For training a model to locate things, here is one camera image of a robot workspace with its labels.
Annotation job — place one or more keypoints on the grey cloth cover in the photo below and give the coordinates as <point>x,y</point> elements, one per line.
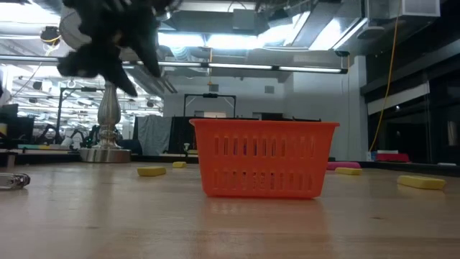
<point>154,135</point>

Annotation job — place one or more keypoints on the red flat box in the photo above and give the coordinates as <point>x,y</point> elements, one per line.
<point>392,157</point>

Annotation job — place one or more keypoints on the yellow eraser block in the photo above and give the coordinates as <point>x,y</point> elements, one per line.
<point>348,171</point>
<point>179,164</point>
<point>151,171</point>
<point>421,182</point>

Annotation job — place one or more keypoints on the LED light bar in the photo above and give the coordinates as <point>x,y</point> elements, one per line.
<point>244,66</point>

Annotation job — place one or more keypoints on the silver table lamp white shade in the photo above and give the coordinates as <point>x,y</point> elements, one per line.
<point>108,111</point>

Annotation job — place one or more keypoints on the pink flat cushion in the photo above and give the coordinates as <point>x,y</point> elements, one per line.
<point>343,165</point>

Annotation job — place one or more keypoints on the black gantry stand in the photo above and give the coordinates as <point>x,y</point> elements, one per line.
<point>210,95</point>

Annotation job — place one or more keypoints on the black aluminium table frame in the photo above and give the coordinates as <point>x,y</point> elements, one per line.
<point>413,168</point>

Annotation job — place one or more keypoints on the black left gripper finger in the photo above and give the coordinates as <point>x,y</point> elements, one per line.
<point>122,79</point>
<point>151,57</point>

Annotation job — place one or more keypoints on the orange plastic basket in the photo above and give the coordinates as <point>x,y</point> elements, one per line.
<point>262,187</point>

